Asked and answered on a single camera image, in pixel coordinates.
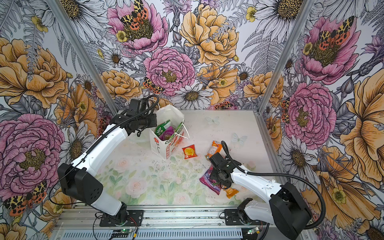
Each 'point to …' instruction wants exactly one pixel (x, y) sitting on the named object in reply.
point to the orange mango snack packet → (215, 148)
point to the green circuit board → (120, 233)
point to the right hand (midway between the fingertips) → (217, 183)
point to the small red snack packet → (189, 152)
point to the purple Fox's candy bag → (211, 184)
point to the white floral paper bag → (165, 149)
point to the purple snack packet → (167, 133)
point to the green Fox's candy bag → (160, 128)
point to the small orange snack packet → (230, 192)
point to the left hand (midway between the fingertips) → (154, 124)
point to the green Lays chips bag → (178, 129)
